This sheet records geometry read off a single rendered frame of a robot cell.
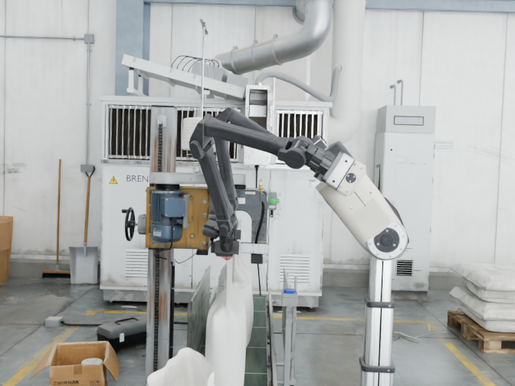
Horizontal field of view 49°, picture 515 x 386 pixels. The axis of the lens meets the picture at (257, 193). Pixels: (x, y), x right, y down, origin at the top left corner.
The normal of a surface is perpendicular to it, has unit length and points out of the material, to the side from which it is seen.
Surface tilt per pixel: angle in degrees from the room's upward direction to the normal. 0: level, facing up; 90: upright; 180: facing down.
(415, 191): 90
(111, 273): 90
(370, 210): 115
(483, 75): 90
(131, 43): 90
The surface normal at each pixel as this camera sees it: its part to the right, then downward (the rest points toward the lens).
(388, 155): -0.01, 0.05
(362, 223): 0.29, 0.48
